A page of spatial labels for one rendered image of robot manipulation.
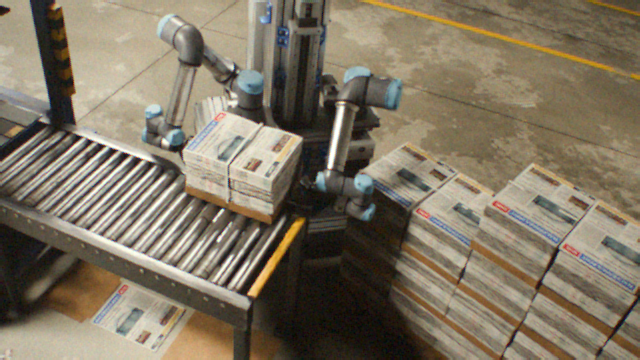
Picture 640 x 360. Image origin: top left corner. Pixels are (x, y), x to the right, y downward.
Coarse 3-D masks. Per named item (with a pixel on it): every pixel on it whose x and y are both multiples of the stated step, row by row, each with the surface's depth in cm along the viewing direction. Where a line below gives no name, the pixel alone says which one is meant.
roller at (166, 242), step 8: (200, 200) 237; (192, 208) 233; (200, 208) 235; (184, 216) 229; (192, 216) 231; (176, 224) 225; (184, 224) 227; (168, 232) 222; (176, 232) 223; (160, 240) 218; (168, 240) 219; (176, 240) 223; (160, 248) 216; (168, 248) 219; (152, 256) 212; (160, 256) 215
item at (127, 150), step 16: (64, 128) 263; (80, 128) 264; (112, 144) 258; (160, 160) 253; (160, 176) 255; (224, 208) 250; (288, 208) 238; (304, 208) 239; (288, 224) 241; (304, 224) 237
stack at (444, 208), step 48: (384, 192) 247; (432, 192) 252; (480, 192) 252; (384, 240) 259; (432, 240) 239; (336, 288) 301; (384, 288) 275; (432, 288) 250; (480, 288) 232; (528, 288) 215; (384, 336) 290; (432, 336) 264; (480, 336) 243; (576, 336) 208
